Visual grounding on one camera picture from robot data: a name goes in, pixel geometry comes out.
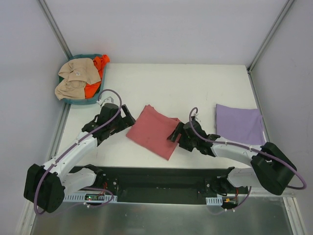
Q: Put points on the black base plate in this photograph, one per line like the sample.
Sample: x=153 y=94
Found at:
x=166 y=185

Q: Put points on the beige t shirt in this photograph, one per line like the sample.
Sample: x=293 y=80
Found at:
x=76 y=74

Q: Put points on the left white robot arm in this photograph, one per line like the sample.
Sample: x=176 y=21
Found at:
x=47 y=185

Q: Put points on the teal plastic basket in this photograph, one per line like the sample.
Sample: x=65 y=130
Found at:
x=90 y=100

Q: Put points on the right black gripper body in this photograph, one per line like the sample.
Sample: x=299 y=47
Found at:
x=181 y=133

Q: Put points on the right aluminium frame post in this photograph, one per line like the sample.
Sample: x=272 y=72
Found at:
x=276 y=24

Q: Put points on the aluminium frame post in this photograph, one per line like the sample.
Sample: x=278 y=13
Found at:
x=54 y=27
x=276 y=24

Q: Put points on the left white cable duct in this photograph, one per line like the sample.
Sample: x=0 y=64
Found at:
x=90 y=198

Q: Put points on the aluminium front rail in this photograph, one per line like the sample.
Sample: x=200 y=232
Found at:
x=255 y=191

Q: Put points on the orange t shirt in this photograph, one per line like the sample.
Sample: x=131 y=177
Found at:
x=99 y=63

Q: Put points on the white cable duct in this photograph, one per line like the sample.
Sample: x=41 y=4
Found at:
x=214 y=201
x=90 y=198

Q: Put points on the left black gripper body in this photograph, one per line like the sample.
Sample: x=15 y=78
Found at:
x=121 y=117

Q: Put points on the pink red t shirt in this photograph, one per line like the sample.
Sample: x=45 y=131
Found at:
x=151 y=131

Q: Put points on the right white cable duct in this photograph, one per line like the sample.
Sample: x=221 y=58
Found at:
x=214 y=201

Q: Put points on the left aluminium frame post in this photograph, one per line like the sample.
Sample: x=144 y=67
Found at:
x=54 y=27

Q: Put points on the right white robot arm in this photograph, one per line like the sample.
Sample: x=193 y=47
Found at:
x=267 y=167

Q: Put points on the folded purple t shirt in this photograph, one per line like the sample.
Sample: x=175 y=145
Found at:
x=240 y=125

